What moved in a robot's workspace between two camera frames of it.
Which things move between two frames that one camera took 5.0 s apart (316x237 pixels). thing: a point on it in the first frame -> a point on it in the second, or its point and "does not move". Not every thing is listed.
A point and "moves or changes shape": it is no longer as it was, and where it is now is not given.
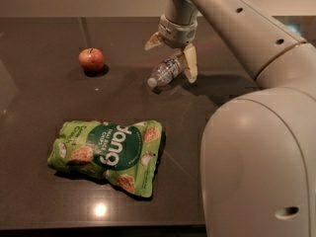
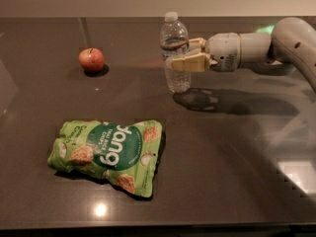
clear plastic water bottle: [165, 73] moves or changes shape
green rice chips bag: [122, 154] does not move
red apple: [91, 58] does not move
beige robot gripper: [178, 34] -> [224, 50]
